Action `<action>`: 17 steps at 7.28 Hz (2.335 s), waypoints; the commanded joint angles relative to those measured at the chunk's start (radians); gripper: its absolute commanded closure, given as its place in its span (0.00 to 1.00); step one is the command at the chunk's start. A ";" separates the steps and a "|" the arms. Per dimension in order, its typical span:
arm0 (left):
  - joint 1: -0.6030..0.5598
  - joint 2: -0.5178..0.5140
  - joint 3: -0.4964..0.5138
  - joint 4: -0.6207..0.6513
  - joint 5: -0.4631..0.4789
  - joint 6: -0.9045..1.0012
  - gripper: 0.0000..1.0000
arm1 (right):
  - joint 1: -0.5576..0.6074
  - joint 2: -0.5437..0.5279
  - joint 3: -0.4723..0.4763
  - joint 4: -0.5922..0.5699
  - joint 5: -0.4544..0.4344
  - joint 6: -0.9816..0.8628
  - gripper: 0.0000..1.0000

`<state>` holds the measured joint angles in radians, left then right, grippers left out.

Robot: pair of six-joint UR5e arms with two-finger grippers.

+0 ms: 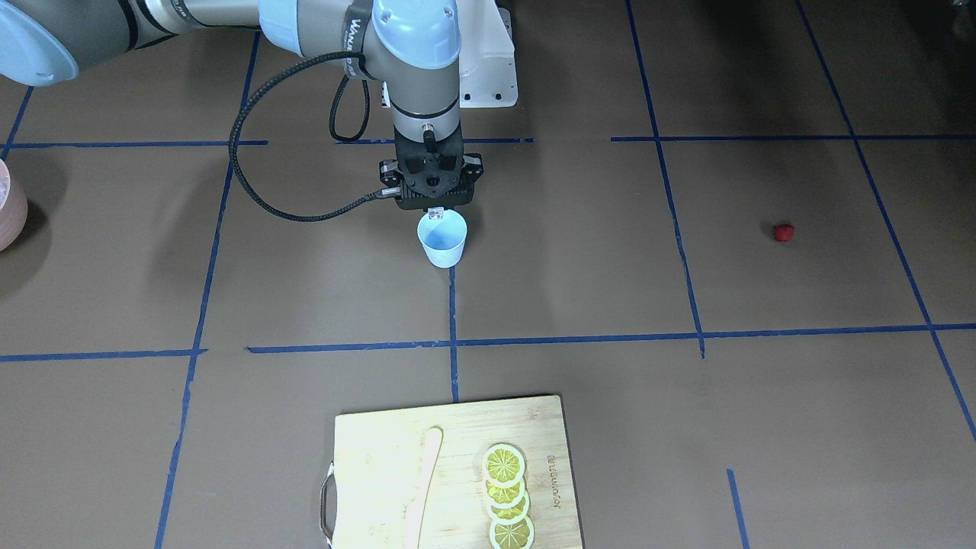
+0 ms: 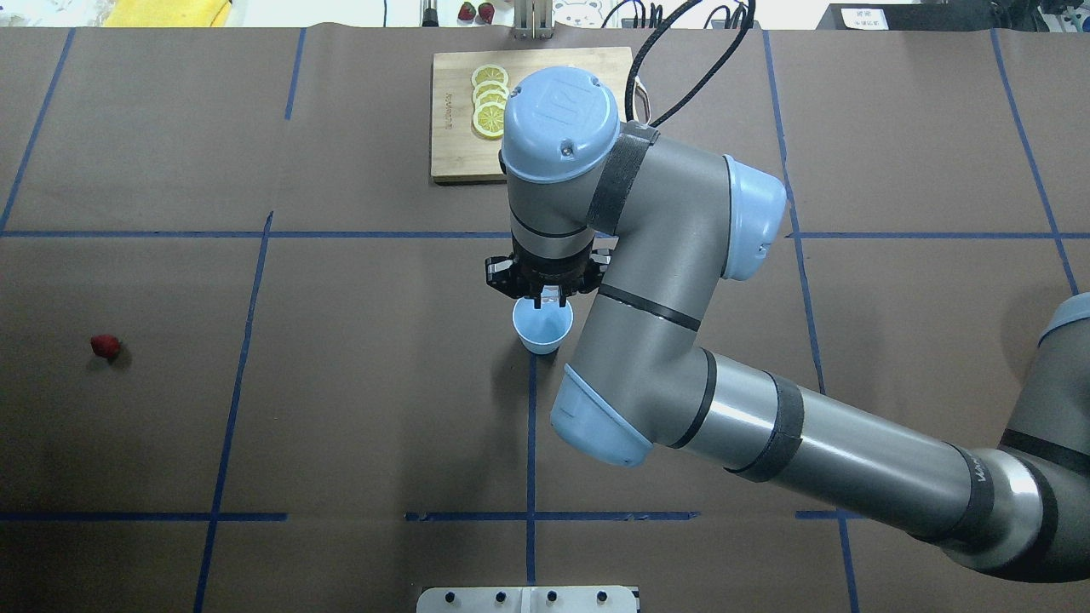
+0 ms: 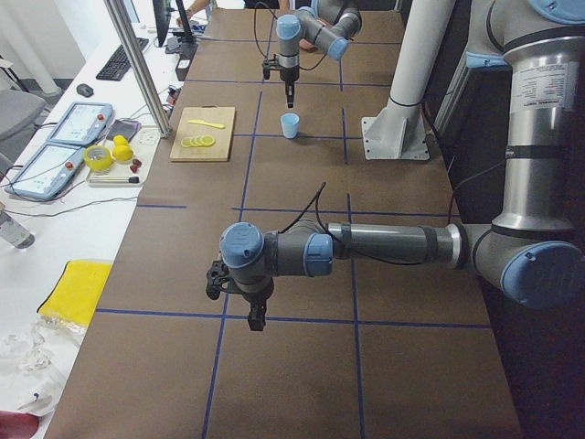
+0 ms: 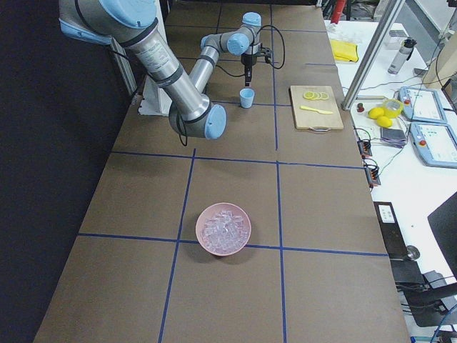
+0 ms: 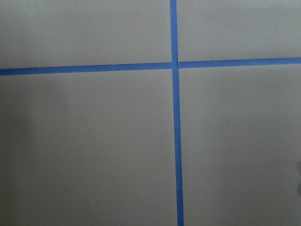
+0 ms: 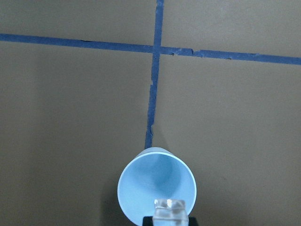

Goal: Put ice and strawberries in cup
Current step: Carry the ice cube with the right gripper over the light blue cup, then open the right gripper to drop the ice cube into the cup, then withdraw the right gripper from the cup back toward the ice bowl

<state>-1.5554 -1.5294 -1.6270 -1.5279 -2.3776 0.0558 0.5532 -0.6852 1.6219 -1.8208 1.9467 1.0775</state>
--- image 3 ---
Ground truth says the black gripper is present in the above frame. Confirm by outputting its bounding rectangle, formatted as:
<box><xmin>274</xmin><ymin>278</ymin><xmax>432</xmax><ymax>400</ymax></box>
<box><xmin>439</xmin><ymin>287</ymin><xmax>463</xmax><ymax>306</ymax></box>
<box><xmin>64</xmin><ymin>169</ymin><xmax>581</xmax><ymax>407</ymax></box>
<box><xmin>280</xmin><ymin>66</ymin><xmax>300</xmax><ymax>108</ymax></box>
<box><xmin>242</xmin><ymin>279</ymin><xmax>273</xmax><ymax>331</ymax></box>

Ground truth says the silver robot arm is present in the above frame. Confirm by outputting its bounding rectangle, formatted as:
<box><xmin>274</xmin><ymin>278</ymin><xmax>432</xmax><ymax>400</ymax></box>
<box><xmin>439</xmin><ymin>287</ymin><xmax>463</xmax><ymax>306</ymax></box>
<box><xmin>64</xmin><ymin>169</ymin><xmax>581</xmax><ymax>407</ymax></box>
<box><xmin>263</xmin><ymin>1</ymin><xmax>362</xmax><ymax>109</ymax></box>
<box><xmin>206</xmin><ymin>1</ymin><xmax>584</xmax><ymax>331</ymax></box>

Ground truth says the light blue cup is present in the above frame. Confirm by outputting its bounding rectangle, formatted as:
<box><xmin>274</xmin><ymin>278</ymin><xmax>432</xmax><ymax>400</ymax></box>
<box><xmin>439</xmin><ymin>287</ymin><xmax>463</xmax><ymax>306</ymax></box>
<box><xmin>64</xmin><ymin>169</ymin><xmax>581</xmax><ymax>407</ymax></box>
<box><xmin>281</xmin><ymin>112</ymin><xmax>300</xmax><ymax>139</ymax></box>

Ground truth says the pink bowl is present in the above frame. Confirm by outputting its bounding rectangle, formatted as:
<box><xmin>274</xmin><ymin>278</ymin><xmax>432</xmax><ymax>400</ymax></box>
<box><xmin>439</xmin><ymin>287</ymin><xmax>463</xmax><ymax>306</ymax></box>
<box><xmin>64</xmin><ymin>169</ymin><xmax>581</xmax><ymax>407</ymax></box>
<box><xmin>299</xmin><ymin>38</ymin><xmax>317</xmax><ymax>52</ymax></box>

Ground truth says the yellow plastic knife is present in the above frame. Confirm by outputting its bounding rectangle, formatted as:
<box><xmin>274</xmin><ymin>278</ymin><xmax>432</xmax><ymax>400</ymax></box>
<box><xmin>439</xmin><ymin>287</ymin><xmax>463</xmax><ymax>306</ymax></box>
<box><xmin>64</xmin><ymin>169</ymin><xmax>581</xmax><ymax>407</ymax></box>
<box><xmin>187</xmin><ymin>119</ymin><xmax>226</xmax><ymax>129</ymax></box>

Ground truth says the wooden cutting board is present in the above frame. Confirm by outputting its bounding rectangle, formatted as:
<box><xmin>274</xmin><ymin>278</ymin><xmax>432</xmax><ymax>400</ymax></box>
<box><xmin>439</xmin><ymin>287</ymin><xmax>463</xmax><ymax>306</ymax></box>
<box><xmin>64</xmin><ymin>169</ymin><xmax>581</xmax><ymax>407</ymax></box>
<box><xmin>169</xmin><ymin>107</ymin><xmax>236</xmax><ymax>162</ymax></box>

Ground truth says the black power strip box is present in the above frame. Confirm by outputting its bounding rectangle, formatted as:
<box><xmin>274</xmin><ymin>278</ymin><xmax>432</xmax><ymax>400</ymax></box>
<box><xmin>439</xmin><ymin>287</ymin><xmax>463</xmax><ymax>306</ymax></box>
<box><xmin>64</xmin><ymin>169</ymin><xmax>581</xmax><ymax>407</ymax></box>
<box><xmin>175</xmin><ymin>42</ymin><xmax>197</xmax><ymax>81</ymax></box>

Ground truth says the white pillar with base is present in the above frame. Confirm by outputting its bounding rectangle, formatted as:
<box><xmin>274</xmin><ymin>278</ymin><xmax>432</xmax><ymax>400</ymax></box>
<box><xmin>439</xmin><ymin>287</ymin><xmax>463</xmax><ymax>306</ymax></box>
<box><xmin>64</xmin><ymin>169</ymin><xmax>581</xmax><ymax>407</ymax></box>
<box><xmin>362</xmin><ymin>0</ymin><xmax>455</xmax><ymax>160</ymax></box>

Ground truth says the black monitor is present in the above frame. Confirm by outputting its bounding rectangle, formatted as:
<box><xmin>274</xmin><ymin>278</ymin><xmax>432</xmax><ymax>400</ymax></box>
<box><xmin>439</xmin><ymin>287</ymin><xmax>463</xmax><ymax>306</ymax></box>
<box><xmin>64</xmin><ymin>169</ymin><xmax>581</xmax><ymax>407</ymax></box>
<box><xmin>153</xmin><ymin>0</ymin><xmax>197</xmax><ymax>59</ymax></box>

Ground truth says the purple notebook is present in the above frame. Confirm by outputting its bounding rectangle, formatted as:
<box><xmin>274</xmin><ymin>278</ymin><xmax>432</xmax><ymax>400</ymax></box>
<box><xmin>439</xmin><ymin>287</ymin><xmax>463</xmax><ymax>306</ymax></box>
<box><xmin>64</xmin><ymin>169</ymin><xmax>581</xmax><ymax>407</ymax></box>
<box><xmin>106</xmin><ymin>119</ymin><xmax>142</xmax><ymax>141</ymax></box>

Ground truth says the black keyboard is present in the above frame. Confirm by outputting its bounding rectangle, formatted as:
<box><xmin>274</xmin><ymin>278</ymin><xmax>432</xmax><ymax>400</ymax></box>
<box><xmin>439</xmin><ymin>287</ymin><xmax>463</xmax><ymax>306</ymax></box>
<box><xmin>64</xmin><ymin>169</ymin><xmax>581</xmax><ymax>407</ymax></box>
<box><xmin>96</xmin><ymin>45</ymin><xmax>131</xmax><ymax>81</ymax></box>

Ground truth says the white tray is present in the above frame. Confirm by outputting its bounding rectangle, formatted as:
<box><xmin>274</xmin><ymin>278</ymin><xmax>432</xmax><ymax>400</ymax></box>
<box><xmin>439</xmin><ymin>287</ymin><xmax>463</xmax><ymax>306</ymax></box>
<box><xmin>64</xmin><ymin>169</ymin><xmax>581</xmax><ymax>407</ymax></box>
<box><xmin>86</xmin><ymin>126</ymin><xmax>160</xmax><ymax>187</ymax></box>

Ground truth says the whole lemon far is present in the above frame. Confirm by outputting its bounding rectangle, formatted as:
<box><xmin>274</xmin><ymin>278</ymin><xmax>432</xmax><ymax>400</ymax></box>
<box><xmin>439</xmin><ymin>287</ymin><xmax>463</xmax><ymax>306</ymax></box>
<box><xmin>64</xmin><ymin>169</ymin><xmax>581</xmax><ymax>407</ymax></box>
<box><xmin>112</xmin><ymin>134</ymin><xmax>129</xmax><ymax>146</ymax></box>

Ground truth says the whole lemon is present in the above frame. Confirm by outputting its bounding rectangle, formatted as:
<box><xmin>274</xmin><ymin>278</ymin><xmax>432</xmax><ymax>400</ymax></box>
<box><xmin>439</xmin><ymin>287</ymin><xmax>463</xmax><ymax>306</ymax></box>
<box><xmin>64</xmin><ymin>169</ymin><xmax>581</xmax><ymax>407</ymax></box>
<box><xmin>112</xmin><ymin>144</ymin><xmax>133</xmax><ymax>162</ymax></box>
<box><xmin>112</xmin><ymin>134</ymin><xmax>129</xmax><ymax>146</ymax></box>

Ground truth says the whole lemon near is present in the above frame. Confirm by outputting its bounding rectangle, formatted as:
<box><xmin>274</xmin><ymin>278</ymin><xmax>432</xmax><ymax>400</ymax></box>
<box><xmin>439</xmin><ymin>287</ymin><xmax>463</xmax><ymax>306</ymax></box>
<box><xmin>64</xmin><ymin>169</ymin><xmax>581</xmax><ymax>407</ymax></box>
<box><xmin>112</xmin><ymin>144</ymin><xmax>133</xmax><ymax>162</ymax></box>

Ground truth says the yellow cloth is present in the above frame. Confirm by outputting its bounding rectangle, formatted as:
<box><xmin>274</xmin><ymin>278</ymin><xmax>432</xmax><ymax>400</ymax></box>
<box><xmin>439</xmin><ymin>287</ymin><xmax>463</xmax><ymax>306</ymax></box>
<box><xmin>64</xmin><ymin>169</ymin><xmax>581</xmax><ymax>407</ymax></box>
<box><xmin>37</xmin><ymin>260</ymin><xmax>112</xmax><ymax>327</ymax></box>

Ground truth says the yellow tape roll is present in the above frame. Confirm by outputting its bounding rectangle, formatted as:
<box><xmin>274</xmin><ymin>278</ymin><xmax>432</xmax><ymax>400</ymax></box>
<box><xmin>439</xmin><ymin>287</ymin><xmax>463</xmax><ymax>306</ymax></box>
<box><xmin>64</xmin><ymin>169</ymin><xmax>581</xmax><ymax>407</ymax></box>
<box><xmin>83</xmin><ymin>145</ymin><xmax>114</xmax><ymax>172</ymax></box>

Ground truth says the black computer mouse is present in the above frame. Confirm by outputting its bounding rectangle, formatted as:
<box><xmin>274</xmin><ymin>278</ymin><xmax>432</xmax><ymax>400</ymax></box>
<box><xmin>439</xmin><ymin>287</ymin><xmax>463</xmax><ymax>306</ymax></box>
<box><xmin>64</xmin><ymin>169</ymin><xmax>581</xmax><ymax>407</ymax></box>
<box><xmin>76</xmin><ymin>83</ymin><xmax>94</xmax><ymax>98</ymax></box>

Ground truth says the teach pendant far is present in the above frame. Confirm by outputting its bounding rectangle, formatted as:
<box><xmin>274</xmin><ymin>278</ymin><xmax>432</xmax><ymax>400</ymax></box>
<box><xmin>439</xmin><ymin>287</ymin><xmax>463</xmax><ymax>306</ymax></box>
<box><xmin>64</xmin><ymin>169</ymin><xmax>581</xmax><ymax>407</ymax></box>
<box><xmin>48</xmin><ymin>102</ymin><xmax>113</xmax><ymax>146</ymax></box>

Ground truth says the teach pendant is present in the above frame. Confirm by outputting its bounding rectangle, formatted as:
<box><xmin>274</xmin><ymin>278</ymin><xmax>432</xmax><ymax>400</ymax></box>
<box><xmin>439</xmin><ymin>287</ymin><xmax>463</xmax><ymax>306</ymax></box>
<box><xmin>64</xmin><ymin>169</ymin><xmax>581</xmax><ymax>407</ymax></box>
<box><xmin>48</xmin><ymin>102</ymin><xmax>113</xmax><ymax>146</ymax></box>
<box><xmin>5</xmin><ymin>142</ymin><xmax>86</xmax><ymax>201</ymax></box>

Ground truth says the teach pendant near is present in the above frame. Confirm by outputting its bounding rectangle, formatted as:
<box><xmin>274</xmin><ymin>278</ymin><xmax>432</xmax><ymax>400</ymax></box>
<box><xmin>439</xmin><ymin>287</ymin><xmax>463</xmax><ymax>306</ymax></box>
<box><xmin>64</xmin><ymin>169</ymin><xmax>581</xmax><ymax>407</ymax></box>
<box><xmin>5</xmin><ymin>142</ymin><xmax>86</xmax><ymax>201</ymax></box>

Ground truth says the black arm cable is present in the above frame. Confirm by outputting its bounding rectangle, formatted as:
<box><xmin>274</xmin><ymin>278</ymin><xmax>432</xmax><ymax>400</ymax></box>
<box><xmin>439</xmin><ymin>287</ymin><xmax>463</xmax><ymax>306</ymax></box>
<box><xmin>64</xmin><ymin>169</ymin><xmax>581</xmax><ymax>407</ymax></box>
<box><xmin>252</xmin><ymin>0</ymin><xmax>339</xmax><ymax>72</ymax></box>

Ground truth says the aluminium frame post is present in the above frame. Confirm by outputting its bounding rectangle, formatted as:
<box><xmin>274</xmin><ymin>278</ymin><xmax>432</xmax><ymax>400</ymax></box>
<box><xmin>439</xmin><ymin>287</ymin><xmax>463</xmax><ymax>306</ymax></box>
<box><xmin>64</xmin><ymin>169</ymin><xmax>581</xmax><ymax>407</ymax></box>
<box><xmin>104</xmin><ymin>0</ymin><xmax>172</xmax><ymax>138</ymax></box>

